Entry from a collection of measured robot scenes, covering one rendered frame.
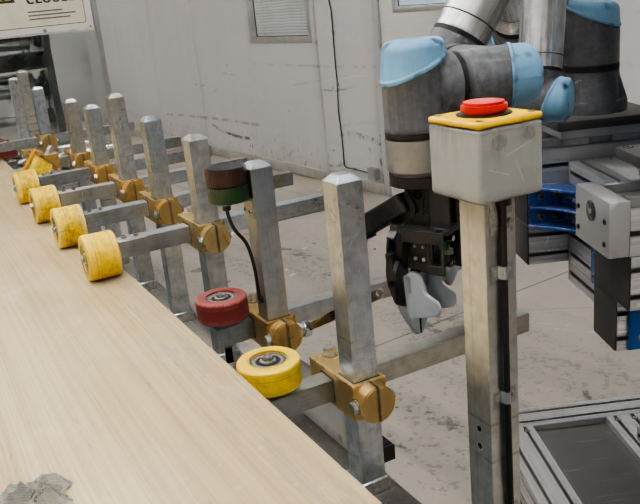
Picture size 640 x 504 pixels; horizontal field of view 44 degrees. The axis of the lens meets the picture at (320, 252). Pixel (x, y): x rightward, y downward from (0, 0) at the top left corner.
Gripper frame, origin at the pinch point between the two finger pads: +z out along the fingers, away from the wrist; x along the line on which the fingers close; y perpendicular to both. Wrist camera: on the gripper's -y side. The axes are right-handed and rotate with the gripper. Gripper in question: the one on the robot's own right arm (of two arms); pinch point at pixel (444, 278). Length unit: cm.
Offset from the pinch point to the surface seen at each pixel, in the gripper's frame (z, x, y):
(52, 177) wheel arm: -13, 98, -48
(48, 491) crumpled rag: -9, -39, -75
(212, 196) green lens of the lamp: -25, -5, -43
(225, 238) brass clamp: -11.8, 16.5, -34.1
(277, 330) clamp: -3.6, -8.3, -37.1
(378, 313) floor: 83, 164, 85
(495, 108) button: -40, -57, -36
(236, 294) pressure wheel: -7.9, -0.6, -39.9
